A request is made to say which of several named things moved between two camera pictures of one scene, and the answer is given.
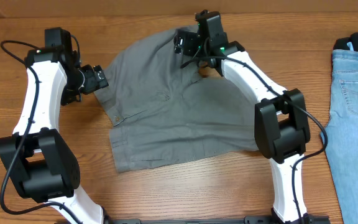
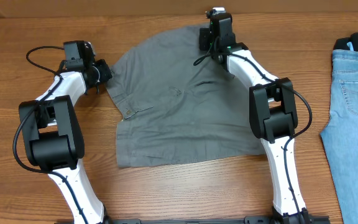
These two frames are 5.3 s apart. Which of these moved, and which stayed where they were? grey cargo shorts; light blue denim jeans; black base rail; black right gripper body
Moved: black right gripper body
Stayed: black base rail; light blue denim jeans; grey cargo shorts
